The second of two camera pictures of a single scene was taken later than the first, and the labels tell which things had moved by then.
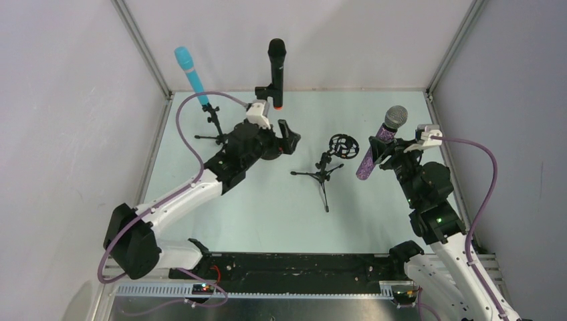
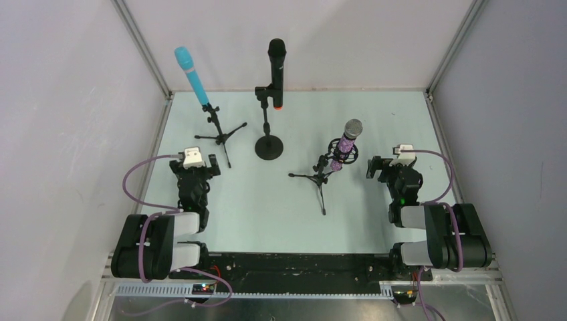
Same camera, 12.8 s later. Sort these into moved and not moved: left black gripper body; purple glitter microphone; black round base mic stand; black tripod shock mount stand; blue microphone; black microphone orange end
Moved: left black gripper body; purple glitter microphone
Not moved: blue microphone; black microphone orange end; black tripod shock mount stand; black round base mic stand
